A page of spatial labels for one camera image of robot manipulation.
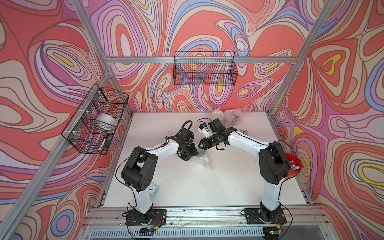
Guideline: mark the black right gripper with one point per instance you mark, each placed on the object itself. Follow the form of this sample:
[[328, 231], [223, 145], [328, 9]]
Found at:
[[205, 143]]

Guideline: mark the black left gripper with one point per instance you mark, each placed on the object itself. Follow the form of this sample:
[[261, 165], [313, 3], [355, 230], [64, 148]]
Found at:
[[194, 152]]

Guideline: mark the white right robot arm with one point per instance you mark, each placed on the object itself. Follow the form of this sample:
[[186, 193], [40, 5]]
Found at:
[[273, 161]]

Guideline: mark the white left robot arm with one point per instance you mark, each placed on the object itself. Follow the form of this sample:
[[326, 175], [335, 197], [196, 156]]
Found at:
[[140, 167]]

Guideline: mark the grey tape dispenser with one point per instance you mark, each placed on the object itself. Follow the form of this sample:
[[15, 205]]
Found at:
[[244, 131]]

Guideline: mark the teal alarm clock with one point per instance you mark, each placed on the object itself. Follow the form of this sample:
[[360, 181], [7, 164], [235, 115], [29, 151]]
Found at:
[[153, 190]]

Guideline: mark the red pen cup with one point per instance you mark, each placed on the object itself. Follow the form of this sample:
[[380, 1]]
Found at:
[[295, 166]]

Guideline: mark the white tape roll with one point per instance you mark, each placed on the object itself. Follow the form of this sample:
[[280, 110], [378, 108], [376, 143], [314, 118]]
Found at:
[[106, 122]]

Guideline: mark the black marker in basket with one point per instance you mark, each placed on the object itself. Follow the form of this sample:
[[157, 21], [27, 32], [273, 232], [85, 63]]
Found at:
[[104, 145]]

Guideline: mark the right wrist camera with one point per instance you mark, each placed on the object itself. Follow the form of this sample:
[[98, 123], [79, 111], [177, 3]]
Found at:
[[203, 129]]

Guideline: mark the back wire basket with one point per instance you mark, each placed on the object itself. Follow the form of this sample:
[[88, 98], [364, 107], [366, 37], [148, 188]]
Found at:
[[205, 68]]

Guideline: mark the wire basket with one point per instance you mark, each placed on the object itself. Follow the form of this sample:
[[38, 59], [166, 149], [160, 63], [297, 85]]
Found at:
[[84, 134], [205, 68]]

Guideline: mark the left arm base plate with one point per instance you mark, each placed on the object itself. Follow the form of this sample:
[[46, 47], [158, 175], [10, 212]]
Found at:
[[156, 217]]

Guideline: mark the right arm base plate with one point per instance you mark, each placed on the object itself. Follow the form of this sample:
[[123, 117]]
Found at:
[[257, 216]]

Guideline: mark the left wire basket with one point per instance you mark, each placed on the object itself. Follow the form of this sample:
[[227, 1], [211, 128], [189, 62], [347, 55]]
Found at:
[[84, 134]]

